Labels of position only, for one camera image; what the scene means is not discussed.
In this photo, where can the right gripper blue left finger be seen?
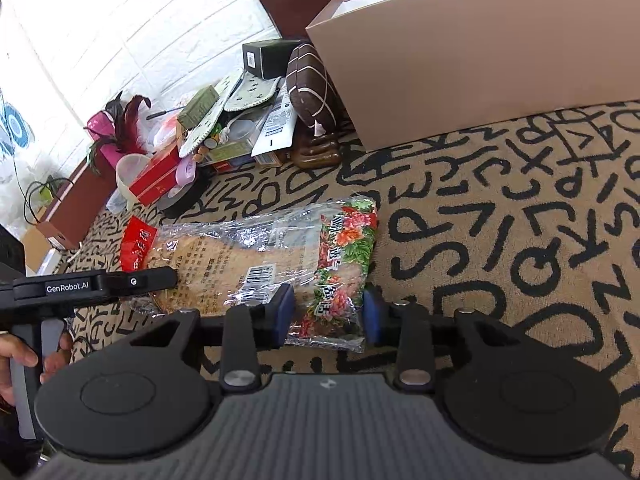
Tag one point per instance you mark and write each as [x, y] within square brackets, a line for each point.
[278, 318]

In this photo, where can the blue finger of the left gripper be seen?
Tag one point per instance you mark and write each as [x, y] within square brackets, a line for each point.
[139, 283]

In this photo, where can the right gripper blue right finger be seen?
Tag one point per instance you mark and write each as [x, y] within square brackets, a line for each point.
[374, 315]

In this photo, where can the small green box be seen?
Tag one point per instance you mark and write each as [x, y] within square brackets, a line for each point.
[197, 108]

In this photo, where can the person's left hand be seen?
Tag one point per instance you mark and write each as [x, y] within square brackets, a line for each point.
[13, 348]

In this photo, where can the brown box on left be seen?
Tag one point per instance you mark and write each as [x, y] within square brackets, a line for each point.
[67, 220]

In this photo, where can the black tape roll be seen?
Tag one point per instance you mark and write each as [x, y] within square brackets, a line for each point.
[174, 204]

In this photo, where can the flat red box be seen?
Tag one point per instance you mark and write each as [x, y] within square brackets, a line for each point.
[157, 177]

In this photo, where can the translucent plastic funnel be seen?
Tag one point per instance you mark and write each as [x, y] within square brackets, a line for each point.
[127, 170]

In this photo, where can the brown wooden hand ornament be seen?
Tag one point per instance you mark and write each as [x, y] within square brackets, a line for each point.
[314, 152]

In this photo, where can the patterned letter table mat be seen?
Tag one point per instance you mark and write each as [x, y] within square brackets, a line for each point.
[533, 221]

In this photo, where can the white floral insole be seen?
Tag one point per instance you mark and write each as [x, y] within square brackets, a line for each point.
[251, 91]

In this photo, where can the brown striped pouch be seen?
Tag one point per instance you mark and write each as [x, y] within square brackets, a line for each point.
[311, 91]

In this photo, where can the black product box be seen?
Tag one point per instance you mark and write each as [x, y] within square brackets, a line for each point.
[267, 59]

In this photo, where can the large brown cardboard box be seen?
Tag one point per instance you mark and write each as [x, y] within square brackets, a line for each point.
[408, 69]

